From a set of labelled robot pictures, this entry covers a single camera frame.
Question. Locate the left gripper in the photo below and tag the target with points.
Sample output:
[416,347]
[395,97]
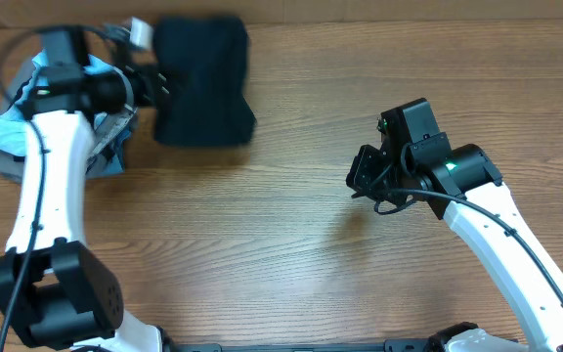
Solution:
[151,80]

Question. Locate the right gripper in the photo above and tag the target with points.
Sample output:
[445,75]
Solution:
[360,179]

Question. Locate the black t-shirt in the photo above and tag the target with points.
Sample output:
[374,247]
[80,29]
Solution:
[205,63]

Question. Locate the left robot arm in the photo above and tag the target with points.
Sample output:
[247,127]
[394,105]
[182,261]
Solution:
[54,292]

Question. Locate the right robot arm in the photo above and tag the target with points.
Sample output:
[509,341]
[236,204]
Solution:
[416,163]

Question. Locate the dark blue folded shirt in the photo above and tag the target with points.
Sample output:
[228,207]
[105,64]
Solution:
[110,160]

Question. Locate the grey folded shirt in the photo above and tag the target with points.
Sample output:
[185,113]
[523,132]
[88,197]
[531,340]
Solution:
[11,167]

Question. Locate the light blue folded t-shirt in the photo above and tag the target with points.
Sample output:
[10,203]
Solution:
[12,125]

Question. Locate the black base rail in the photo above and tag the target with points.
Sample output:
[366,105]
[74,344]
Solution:
[389,345]

